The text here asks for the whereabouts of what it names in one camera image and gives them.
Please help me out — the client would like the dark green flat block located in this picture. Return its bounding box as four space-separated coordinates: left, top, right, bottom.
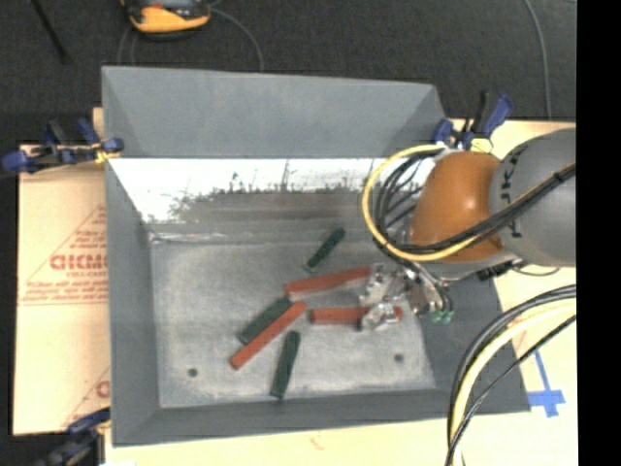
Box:
237 297 294 345
270 330 302 400
305 227 346 270

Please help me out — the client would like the brown cardboard board red print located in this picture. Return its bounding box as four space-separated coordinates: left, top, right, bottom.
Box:
12 155 113 436

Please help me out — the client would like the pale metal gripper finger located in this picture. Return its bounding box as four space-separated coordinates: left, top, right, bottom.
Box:
357 262 390 306
357 301 404 333

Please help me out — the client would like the black cylinder on white bracket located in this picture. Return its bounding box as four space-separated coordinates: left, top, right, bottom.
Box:
475 259 524 282

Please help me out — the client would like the grey metal bin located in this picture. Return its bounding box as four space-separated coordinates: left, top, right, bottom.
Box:
100 65 531 446

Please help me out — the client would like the red-brown flat block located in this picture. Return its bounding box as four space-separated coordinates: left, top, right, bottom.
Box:
284 266 373 298
228 300 308 371
308 306 404 326

